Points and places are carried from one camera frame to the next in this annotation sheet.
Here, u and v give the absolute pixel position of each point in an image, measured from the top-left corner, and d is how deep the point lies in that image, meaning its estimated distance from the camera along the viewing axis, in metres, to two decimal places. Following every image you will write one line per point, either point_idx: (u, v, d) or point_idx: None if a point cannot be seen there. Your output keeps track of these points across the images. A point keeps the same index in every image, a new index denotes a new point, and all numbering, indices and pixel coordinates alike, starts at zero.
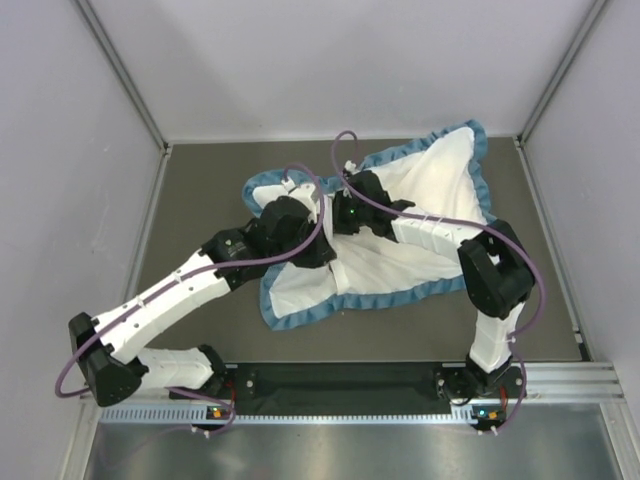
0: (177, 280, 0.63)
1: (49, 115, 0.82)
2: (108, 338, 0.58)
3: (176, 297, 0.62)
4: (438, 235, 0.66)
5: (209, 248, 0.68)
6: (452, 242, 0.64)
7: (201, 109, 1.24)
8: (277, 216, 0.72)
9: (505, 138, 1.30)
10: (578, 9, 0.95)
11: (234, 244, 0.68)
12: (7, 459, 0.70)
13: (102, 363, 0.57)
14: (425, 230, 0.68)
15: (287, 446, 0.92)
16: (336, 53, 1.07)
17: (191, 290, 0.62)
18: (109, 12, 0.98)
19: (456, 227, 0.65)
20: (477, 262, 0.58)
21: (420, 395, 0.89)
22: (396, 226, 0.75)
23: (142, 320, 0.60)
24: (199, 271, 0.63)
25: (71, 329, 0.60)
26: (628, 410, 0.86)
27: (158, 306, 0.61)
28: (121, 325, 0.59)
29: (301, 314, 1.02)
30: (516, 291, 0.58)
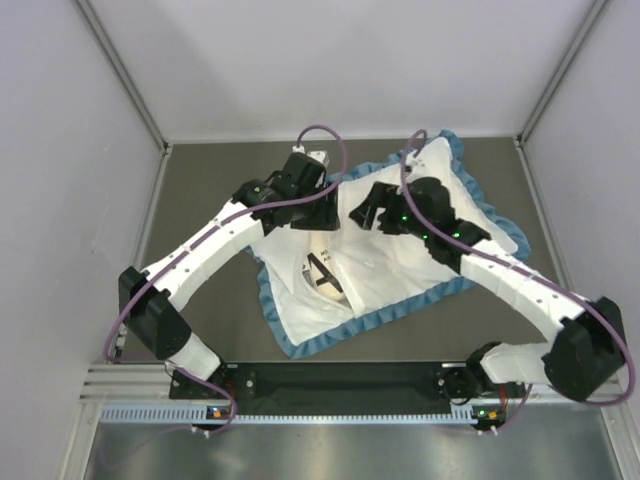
0: (217, 226, 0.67)
1: (48, 112, 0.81)
2: (162, 283, 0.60)
3: (220, 242, 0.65)
4: (529, 298, 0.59)
5: (240, 196, 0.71)
6: (546, 314, 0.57)
7: (201, 109, 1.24)
8: (300, 165, 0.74)
9: (505, 138, 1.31)
10: (578, 10, 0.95)
11: (262, 191, 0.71)
12: (7, 460, 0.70)
13: (163, 308, 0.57)
14: (509, 284, 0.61)
15: (287, 445, 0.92)
16: (337, 53, 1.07)
17: (231, 233, 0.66)
18: (110, 10, 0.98)
19: (551, 294, 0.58)
20: (581, 352, 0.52)
21: (421, 395, 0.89)
22: (465, 261, 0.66)
23: (192, 265, 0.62)
24: (237, 215, 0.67)
25: (121, 283, 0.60)
26: (628, 410, 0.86)
27: (204, 252, 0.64)
28: (174, 270, 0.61)
29: (318, 340, 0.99)
30: (606, 380, 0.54)
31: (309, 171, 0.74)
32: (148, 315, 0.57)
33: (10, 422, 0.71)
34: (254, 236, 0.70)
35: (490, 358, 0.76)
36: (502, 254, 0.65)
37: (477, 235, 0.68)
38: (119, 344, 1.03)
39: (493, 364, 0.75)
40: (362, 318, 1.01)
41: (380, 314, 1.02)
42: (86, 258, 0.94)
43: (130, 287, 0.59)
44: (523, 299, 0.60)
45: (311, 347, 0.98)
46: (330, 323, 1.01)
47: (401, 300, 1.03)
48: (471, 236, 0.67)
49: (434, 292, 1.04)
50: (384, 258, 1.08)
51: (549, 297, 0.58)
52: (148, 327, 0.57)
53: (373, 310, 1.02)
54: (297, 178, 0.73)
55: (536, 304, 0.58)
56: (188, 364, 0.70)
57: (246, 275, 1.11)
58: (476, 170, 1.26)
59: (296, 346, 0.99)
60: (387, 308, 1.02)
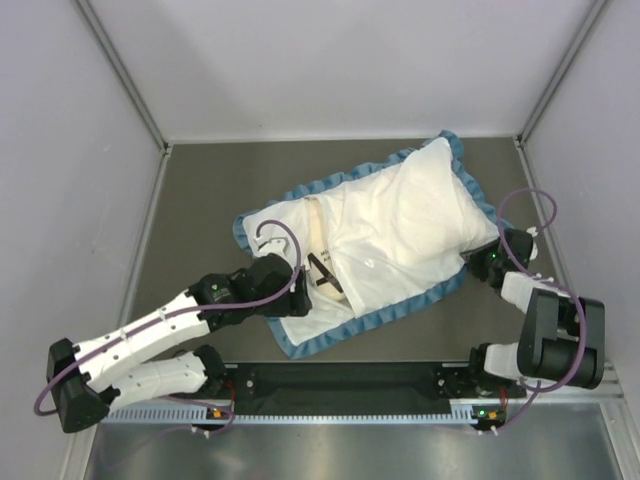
0: (160, 317, 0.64)
1: (49, 113, 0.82)
2: (86, 366, 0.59)
3: (156, 334, 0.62)
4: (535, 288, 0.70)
5: (195, 289, 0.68)
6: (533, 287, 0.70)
7: (202, 109, 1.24)
8: (266, 269, 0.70)
9: (505, 138, 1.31)
10: (578, 11, 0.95)
11: (219, 289, 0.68)
12: (7, 460, 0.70)
13: (77, 392, 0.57)
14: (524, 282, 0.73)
15: (287, 445, 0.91)
16: (338, 53, 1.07)
17: (173, 329, 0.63)
18: (110, 12, 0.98)
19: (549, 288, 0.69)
20: (543, 309, 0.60)
21: (421, 395, 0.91)
22: (507, 278, 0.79)
23: (122, 353, 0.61)
24: (183, 312, 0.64)
25: (51, 354, 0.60)
26: (628, 410, 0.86)
27: (140, 341, 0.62)
28: (101, 355, 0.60)
29: (319, 340, 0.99)
30: (558, 358, 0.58)
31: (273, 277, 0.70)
32: (63, 396, 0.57)
33: (10, 422, 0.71)
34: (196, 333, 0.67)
35: (500, 345, 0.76)
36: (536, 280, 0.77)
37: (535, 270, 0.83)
38: None
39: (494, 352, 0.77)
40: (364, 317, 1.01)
41: (380, 314, 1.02)
42: (86, 258, 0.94)
43: (61, 362, 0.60)
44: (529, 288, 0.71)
45: (312, 348, 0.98)
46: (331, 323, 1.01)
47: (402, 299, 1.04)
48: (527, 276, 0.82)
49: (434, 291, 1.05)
50: (384, 257, 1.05)
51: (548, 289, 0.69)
52: (62, 405, 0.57)
53: (375, 309, 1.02)
54: (258, 281, 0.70)
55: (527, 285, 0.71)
56: (168, 388, 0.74)
57: None
58: (476, 170, 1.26)
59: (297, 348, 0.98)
60: (388, 307, 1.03)
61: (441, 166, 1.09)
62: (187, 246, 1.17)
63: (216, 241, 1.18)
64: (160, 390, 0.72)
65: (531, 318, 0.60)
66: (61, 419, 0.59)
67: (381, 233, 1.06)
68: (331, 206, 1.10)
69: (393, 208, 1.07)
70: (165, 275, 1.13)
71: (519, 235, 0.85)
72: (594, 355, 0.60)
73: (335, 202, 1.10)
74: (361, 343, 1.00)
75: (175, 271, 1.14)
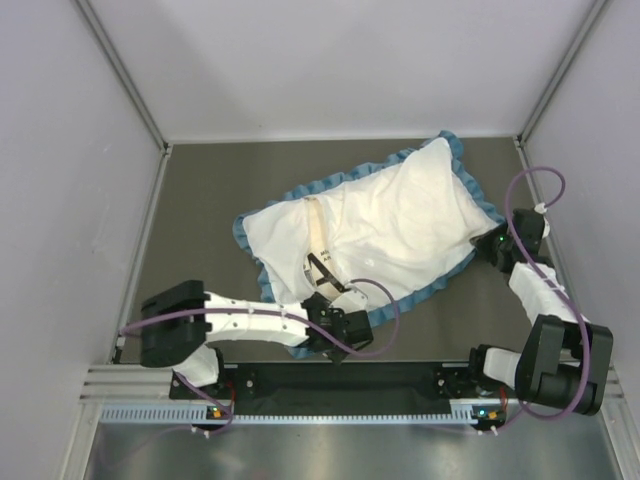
0: (280, 312, 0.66)
1: (49, 114, 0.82)
2: (212, 318, 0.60)
3: (265, 322, 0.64)
4: (540, 299, 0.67)
5: (307, 306, 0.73)
6: (544, 308, 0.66)
7: (202, 109, 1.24)
8: (363, 324, 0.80)
9: (505, 138, 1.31)
10: (578, 11, 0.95)
11: (326, 316, 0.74)
12: (7, 462, 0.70)
13: (197, 338, 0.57)
14: (536, 286, 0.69)
15: (287, 445, 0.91)
16: (337, 54, 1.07)
17: (283, 328, 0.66)
18: (110, 13, 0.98)
19: (559, 305, 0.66)
20: (546, 339, 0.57)
21: (421, 395, 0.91)
22: (517, 269, 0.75)
23: (241, 323, 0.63)
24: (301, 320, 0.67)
25: (188, 285, 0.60)
26: (628, 410, 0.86)
27: (259, 322, 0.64)
28: (227, 316, 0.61)
29: None
30: (556, 387, 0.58)
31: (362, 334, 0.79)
32: (178, 333, 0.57)
33: (10, 423, 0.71)
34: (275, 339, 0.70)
35: (502, 349, 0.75)
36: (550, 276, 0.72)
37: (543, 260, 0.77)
38: (119, 344, 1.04)
39: (492, 355, 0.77)
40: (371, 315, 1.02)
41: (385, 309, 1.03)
42: (86, 258, 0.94)
43: (180, 298, 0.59)
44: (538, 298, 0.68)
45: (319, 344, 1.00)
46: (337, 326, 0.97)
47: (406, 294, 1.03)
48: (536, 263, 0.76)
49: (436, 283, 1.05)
50: (384, 256, 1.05)
51: (559, 307, 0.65)
52: (170, 340, 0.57)
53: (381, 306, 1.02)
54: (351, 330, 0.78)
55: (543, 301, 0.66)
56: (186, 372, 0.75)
57: (246, 276, 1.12)
58: (476, 170, 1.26)
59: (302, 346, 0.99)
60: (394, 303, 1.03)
61: (441, 167, 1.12)
62: (187, 247, 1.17)
63: (215, 241, 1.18)
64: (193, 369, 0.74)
65: (533, 346, 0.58)
66: (153, 347, 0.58)
67: (381, 233, 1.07)
68: (331, 206, 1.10)
69: (394, 207, 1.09)
70: (165, 275, 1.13)
71: (529, 215, 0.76)
72: (593, 385, 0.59)
73: (335, 202, 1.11)
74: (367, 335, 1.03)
75: (175, 271, 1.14)
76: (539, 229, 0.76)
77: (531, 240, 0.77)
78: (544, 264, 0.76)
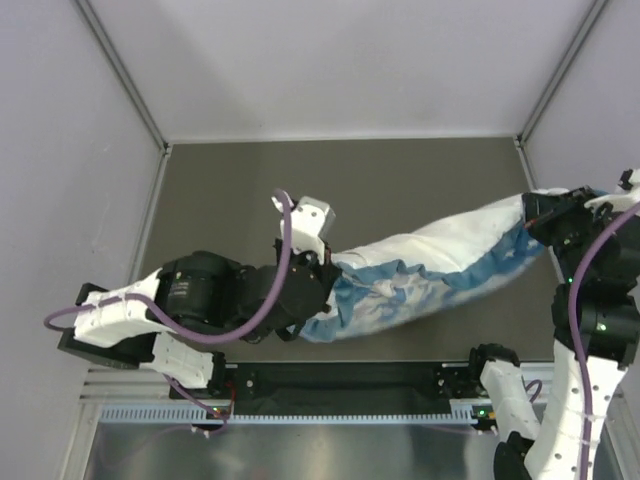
0: (119, 296, 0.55)
1: (49, 115, 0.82)
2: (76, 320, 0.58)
3: (114, 317, 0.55)
4: (550, 455, 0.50)
5: (167, 275, 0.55)
6: (547, 468, 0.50)
7: (201, 109, 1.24)
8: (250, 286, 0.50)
9: (505, 138, 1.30)
10: (577, 11, 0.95)
11: (185, 285, 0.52)
12: (5, 461, 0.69)
13: (68, 345, 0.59)
14: (561, 423, 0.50)
15: (286, 446, 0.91)
16: (337, 54, 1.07)
17: (127, 315, 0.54)
18: (109, 13, 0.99)
19: (570, 471, 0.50)
20: None
21: (421, 395, 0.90)
22: (565, 356, 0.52)
23: (95, 320, 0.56)
24: (135, 298, 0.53)
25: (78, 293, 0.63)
26: (628, 410, 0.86)
27: (107, 312, 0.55)
28: (85, 314, 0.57)
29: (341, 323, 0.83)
30: None
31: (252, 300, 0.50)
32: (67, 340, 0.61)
33: (9, 422, 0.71)
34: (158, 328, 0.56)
35: (510, 381, 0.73)
36: (601, 395, 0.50)
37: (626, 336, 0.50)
38: None
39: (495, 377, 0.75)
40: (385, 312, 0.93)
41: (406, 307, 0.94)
42: (85, 258, 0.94)
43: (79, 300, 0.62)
44: (552, 438, 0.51)
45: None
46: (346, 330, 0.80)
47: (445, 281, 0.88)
48: (610, 337, 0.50)
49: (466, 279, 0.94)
50: None
51: (567, 467, 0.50)
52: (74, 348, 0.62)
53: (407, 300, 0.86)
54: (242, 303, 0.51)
55: (551, 457, 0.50)
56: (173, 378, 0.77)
57: None
58: (478, 170, 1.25)
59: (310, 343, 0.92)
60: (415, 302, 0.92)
61: None
62: (187, 247, 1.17)
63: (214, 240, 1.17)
64: (175, 375, 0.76)
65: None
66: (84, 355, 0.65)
67: None
68: None
69: None
70: None
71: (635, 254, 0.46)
72: None
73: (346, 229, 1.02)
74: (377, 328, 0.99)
75: None
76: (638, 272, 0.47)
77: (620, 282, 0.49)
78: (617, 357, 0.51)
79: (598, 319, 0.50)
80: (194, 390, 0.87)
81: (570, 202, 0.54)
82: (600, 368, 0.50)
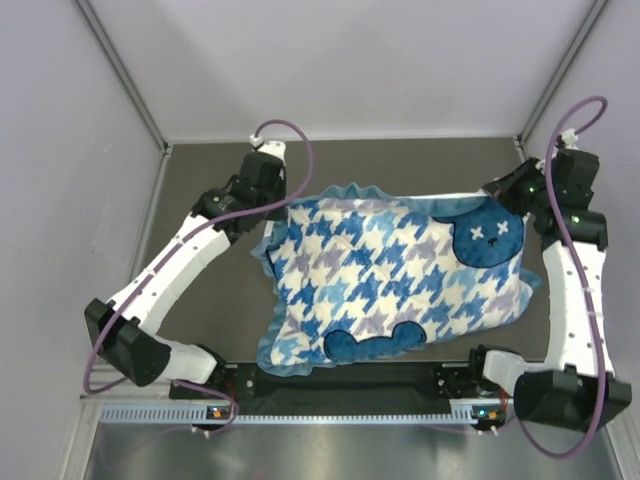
0: (179, 243, 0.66)
1: (49, 115, 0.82)
2: (131, 311, 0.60)
3: (184, 259, 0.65)
4: (565, 329, 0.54)
5: (199, 208, 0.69)
6: (564, 348, 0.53)
7: (201, 109, 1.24)
8: (256, 166, 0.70)
9: (505, 138, 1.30)
10: (577, 11, 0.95)
11: (222, 200, 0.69)
12: (6, 460, 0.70)
13: (134, 336, 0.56)
14: (566, 301, 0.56)
15: (287, 445, 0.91)
16: (336, 53, 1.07)
17: (196, 249, 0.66)
18: (109, 13, 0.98)
19: (585, 343, 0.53)
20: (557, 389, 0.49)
21: (421, 395, 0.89)
22: (554, 248, 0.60)
23: (159, 288, 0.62)
24: (199, 231, 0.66)
25: (89, 316, 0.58)
26: (628, 409, 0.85)
27: (169, 272, 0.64)
28: (140, 296, 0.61)
29: (335, 288, 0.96)
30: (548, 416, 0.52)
31: (267, 169, 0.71)
32: (120, 344, 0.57)
33: (10, 422, 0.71)
34: (220, 246, 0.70)
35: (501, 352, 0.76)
36: (592, 275, 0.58)
37: (594, 235, 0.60)
38: None
39: (492, 355, 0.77)
40: (361, 280, 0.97)
41: (382, 279, 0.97)
42: (85, 257, 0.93)
43: (97, 319, 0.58)
44: (562, 322, 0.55)
45: (294, 348, 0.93)
46: (314, 273, 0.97)
47: (419, 238, 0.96)
48: (585, 231, 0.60)
49: (459, 243, 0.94)
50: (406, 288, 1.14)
51: (583, 343, 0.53)
52: (124, 357, 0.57)
53: (373, 258, 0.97)
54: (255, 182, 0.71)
55: (565, 335, 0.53)
56: (182, 373, 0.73)
57: (245, 276, 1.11)
58: (477, 170, 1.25)
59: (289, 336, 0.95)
60: (383, 252, 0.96)
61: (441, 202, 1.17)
62: None
63: None
64: (186, 365, 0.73)
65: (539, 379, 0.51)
66: (129, 374, 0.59)
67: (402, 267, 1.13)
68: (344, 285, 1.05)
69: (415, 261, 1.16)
70: None
71: (579, 157, 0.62)
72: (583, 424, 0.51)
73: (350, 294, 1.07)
74: (354, 307, 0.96)
75: None
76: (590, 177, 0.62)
77: (580, 192, 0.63)
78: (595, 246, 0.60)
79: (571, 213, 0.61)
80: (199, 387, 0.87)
81: (524, 167, 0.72)
82: (587, 252, 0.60)
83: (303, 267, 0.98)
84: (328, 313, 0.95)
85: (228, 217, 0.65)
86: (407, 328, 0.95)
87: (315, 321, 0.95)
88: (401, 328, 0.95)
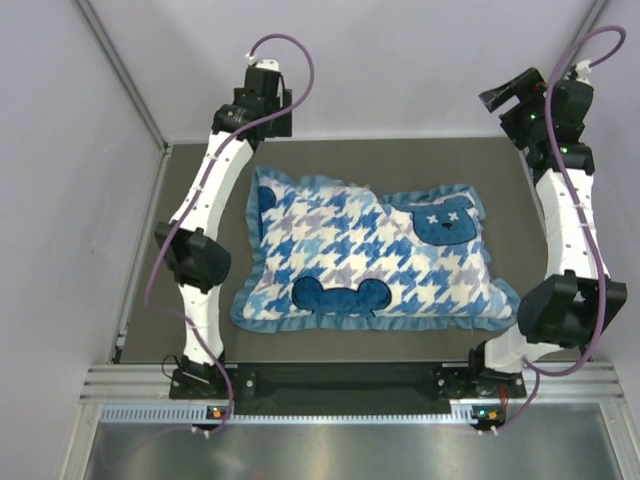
0: (212, 158, 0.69)
1: (49, 114, 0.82)
2: (194, 223, 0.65)
3: (222, 171, 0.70)
4: (562, 241, 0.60)
5: (217, 124, 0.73)
6: (564, 257, 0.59)
7: (201, 109, 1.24)
8: (260, 77, 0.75)
9: (506, 139, 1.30)
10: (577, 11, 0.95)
11: (235, 112, 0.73)
12: (6, 460, 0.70)
13: (204, 242, 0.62)
14: (562, 218, 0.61)
15: (287, 445, 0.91)
16: (338, 53, 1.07)
17: (228, 161, 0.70)
18: (110, 12, 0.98)
19: (582, 253, 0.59)
20: (557, 299, 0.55)
21: (421, 395, 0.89)
22: (548, 175, 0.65)
23: (210, 200, 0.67)
24: (226, 142, 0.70)
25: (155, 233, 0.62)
26: (628, 409, 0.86)
27: (212, 185, 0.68)
28: (196, 210, 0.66)
29: (312, 243, 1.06)
30: (557, 333, 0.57)
31: (269, 79, 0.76)
32: (192, 251, 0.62)
33: (10, 421, 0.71)
34: (245, 154, 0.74)
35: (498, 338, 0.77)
36: (582, 195, 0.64)
37: (581, 162, 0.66)
38: (119, 343, 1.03)
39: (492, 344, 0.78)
40: (337, 240, 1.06)
41: (357, 240, 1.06)
42: (86, 257, 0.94)
43: (164, 236, 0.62)
44: (559, 237, 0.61)
45: (263, 300, 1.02)
46: (295, 230, 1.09)
47: (389, 213, 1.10)
48: (574, 159, 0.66)
49: (418, 223, 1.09)
50: None
51: (578, 253, 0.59)
52: (198, 262, 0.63)
53: (352, 224, 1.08)
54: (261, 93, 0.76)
55: (563, 246, 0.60)
56: (206, 333, 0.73)
57: (245, 276, 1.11)
58: (478, 170, 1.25)
59: (262, 289, 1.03)
60: (360, 219, 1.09)
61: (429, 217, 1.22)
62: None
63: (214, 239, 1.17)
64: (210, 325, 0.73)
65: (543, 297, 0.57)
66: (202, 278, 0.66)
67: None
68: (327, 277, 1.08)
69: None
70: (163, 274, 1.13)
71: (575, 90, 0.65)
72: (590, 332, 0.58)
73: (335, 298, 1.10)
74: (326, 260, 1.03)
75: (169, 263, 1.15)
76: (583, 110, 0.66)
77: (573, 125, 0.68)
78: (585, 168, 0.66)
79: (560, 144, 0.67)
80: (197, 385, 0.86)
81: (524, 78, 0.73)
82: (579, 177, 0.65)
83: (288, 226, 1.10)
84: (301, 263, 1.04)
85: (250, 125, 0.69)
86: (374, 285, 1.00)
87: (288, 270, 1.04)
88: (368, 283, 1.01)
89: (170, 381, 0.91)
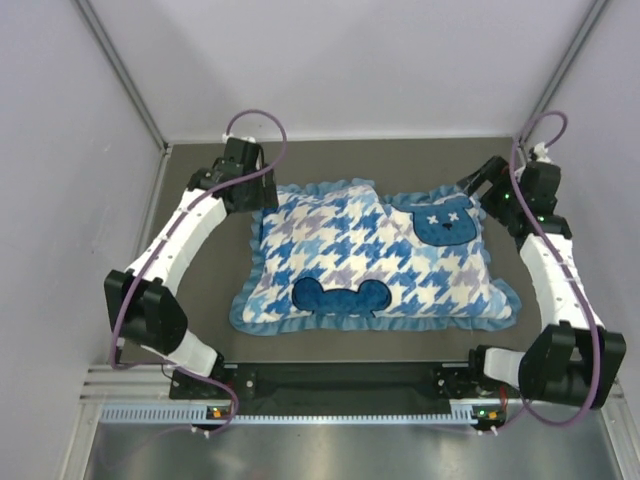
0: (184, 212, 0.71)
1: (49, 115, 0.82)
2: (152, 273, 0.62)
3: (191, 225, 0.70)
4: (552, 293, 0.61)
5: (195, 184, 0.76)
6: (556, 310, 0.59)
7: (201, 109, 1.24)
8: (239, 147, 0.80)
9: (505, 138, 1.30)
10: (577, 12, 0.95)
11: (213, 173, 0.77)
12: (6, 460, 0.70)
13: (159, 294, 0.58)
14: (549, 273, 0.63)
15: (287, 445, 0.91)
16: (337, 53, 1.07)
17: (200, 216, 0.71)
18: (109, 12, 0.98)
19: (573, 304, 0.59)
20: (554, 354, 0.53)
21: (421, 395, 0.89)
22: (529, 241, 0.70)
23: (173, 251, 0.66)
24: (201, 199, 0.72)
25: (110, 285, 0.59)
26: (628, 410, 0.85)
27: (181, 235, 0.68)
28: (158, 259, 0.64)
29: (311, 244, 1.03)
30: (561, 393, 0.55)
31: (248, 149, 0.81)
32: (146, 305, 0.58)
33: (10, 422, 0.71)
34: (216, 216, 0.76)
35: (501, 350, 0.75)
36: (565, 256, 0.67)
37: (559, 229, 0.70)
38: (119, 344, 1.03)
39: (493, 357, 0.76)
40: (337, 240, 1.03)
41: (357, 241, 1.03)
42: (85, 258, 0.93)
43: (118, 287, 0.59)
44: (548, 290, 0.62)
45: (263, 303, 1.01)
46: (296, 233, 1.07)
47: (389, 213, 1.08)
48: (550, 228, 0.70)
49: (418, 224, 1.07)
50: None
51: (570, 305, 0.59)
52: (153, 321, 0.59)
53: (352, 225, 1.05)
54: (240, 158, 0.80)
55: (554, 299, 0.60)
56: (189, 363, 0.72)
57: (245, 277, 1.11)
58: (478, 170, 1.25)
59: (260, 292, 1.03)
60: (360, 220, 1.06)
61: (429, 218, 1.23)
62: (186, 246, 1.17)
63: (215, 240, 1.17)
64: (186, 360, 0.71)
65: (540, 351, 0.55)
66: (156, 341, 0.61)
67: None
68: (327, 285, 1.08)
69: None
70: None
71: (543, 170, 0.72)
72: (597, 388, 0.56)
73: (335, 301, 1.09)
74: (326, 260, 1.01)
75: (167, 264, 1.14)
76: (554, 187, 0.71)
77: (546, 201, 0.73)
78: (563, 235, 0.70)
79: (538, 215, 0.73)
80: (196, 385, 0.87)
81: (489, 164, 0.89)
82: (559, 242, 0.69)
83: (288, 229, 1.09)
84: (300, 264, 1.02)
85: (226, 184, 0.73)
86: (374, 286, 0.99)
87: (287, 271, 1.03)
88: (368, 285, 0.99)
89: (170, 381, 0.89)
